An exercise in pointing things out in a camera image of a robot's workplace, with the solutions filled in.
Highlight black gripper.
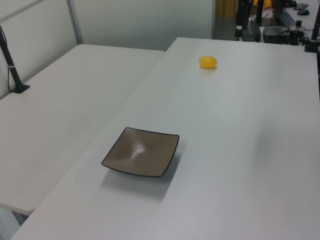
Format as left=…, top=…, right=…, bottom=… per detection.
left=234, top=2, right=250, bottom=40

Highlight brown square ceramic plate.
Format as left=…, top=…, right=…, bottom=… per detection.
left=100, top=126, right=180, bottom=179

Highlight dark computer box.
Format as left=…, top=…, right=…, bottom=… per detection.
left=249, top=21, right=261, bottom=42

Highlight yellow partition panel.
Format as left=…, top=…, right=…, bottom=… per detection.
left=216, top=0, right=237, bottom=19

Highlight black upright pole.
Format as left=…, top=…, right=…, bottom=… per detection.
left=256, top=0, right=264, bottom=26

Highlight black controller box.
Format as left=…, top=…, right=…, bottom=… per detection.
left=263, top=26, right=293, bottom=45

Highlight black keyboard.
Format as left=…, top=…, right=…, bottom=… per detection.
left=273, top=9, right=298, bottom=28

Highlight small black desk devices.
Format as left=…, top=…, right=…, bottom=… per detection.
left=293, top=3, right=311, bottom=16

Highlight black clamp stand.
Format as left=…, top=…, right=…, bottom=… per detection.
left=303, top=14, right=320, bottom=53

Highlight grey metal partition post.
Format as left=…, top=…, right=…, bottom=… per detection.
left=66, top=0, right=85, bottom=46

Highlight black camera stand pole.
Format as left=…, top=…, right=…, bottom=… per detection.
left=0, top=24, right=31, bottom=94

